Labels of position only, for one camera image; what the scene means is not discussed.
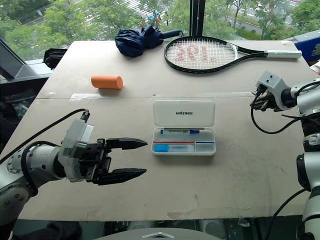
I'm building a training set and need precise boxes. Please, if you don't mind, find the white marker with light-blue cap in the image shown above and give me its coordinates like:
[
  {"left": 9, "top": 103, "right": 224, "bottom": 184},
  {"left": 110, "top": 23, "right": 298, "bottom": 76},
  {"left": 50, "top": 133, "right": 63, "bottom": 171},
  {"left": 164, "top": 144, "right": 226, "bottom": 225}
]
[{"left": 154, "top": 144, "right": 196, "bottom": 153}]

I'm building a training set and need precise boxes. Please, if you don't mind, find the navy blue folded umbrella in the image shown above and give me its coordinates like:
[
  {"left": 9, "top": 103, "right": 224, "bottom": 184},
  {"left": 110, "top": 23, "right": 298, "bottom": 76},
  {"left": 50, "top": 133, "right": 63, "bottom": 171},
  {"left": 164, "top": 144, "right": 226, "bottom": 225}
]
[{"left": 114, "top": 24, "right": 184, "bottom": 58}]

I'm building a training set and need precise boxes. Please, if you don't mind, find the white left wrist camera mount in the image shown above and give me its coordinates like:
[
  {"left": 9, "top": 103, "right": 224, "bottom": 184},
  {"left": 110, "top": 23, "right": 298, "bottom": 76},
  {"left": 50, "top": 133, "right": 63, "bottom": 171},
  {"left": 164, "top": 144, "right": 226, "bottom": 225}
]
[{"left": 59, "top": 118, "right": 95, "bottom": 183}]

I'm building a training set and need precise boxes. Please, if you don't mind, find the blue marker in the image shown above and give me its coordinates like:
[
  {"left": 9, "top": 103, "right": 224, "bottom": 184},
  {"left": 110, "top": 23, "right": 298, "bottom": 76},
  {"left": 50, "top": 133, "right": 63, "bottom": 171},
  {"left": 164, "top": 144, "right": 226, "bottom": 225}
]
[{"left": 159, "top": 128, "right": 201, "bottom": 135}]

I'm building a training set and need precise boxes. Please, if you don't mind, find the black and white tennis racket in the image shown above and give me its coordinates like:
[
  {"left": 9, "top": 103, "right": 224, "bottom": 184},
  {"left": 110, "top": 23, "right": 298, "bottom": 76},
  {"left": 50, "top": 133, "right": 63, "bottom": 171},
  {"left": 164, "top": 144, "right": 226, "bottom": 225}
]
[{"left": 163, "top": 35, "right": 303, "bottom": 75}]

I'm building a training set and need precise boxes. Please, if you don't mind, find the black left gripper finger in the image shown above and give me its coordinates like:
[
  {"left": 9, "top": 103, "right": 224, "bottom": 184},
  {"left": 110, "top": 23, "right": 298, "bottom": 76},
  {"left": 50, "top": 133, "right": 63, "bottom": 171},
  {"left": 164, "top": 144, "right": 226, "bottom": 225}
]
[
  {"left": 96, "top": 168, "right": 148, "bottom": 186},
  {"left": 106, "top": 136, "right": 149, "bottom": 151}
]

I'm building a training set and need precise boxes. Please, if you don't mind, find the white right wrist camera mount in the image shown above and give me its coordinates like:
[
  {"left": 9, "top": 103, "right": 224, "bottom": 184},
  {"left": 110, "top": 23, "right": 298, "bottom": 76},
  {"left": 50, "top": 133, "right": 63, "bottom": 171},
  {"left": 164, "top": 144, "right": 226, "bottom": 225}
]
[{"left": 256, "top": 71, "right": 288, "bottom": 111}]

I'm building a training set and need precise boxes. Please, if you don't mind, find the black lower body cable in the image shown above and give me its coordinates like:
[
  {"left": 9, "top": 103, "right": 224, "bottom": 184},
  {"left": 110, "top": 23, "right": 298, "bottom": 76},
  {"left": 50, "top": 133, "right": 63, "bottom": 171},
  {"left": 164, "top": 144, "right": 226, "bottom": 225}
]
[{"left": 268, "top": 187, "right": 312, "bottom": 240}]

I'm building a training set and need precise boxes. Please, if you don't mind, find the black window frame post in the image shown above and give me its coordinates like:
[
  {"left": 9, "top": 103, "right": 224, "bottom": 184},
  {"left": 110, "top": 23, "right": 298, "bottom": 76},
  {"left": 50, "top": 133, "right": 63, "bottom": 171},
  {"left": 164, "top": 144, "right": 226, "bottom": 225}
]
[{"left": 189, "top": 0, "right": 207, "bottom": 38}]

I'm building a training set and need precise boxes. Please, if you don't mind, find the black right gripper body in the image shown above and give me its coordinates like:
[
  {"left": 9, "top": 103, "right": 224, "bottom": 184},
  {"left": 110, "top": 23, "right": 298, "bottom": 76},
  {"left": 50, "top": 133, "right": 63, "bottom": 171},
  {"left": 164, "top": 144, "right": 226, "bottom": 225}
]
[{"left": 250, "top": 85, "right": 281, "bottom": 113}]

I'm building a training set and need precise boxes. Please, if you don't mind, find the orange foam cylinder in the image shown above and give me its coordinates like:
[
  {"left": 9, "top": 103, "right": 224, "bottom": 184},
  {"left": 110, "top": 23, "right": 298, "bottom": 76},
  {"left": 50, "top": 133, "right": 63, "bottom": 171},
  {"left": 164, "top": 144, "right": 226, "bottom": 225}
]
[{"left": 90, "top": 74, "right": 124, "bottom": 90}]

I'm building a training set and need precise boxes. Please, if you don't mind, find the dark grey slanted panel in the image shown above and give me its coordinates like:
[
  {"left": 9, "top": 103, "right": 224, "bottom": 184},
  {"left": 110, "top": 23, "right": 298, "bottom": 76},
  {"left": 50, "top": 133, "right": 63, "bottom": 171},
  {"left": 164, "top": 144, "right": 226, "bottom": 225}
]
[{"left": 0, "top": 37, "right": 55, "bottom": 85}]

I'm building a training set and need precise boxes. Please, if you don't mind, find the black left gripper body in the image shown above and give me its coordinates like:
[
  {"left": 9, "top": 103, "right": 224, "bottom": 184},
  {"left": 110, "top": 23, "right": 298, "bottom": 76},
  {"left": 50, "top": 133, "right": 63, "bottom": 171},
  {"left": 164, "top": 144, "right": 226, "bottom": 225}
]
[{"left": 78, "top": 137, "right": 113, "bottom": 185}]

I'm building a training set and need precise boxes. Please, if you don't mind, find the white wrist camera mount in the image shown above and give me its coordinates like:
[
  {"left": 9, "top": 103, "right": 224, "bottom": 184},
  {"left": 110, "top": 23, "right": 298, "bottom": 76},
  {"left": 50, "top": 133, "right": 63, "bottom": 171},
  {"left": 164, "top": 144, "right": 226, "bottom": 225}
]
[
  {"left": 59, "top": 118, "right": 95, "bottom": 183},
  {"left": 256, "top": 71, "right": 288, "bottom": 111}
]

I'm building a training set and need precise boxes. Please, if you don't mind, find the white cloth object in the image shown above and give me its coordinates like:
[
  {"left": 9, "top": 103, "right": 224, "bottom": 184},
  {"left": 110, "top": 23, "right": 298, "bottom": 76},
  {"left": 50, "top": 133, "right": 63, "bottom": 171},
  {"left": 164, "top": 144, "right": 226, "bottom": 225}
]
[{"left": 309, "top": 60, "right": 320, "bottom": 78}]

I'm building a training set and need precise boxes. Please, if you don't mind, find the black folded umbrella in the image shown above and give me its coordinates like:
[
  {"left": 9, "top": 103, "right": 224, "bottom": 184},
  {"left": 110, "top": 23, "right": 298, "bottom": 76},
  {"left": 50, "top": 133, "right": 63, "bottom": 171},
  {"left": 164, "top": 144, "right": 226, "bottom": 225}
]
[{"left": 42, "top": 47, "right": 68, "bottom": 71}]

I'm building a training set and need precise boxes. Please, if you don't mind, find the white plastic pencil case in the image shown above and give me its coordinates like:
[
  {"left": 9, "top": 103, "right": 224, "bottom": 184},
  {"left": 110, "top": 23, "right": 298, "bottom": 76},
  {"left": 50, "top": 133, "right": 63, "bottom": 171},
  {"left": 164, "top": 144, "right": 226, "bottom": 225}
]
[{"left": 151, "top": 99, "right": 217, "bottom": 156}]

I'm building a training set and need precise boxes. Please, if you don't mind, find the blue cardboard box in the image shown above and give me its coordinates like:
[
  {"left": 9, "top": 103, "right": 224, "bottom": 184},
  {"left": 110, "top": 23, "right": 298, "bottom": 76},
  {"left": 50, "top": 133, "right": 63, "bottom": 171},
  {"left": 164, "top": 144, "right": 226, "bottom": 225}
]
[{"left": 294, "top": 37, "right": 320, "bottom": 67}]

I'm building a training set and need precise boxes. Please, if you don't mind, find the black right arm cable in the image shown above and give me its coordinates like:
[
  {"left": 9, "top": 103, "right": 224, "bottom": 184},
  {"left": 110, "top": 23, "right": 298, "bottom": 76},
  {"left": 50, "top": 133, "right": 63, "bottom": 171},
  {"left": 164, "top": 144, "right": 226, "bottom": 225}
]
[{"left": 250, "top": 106, "right": 305, "bottom": 134}]

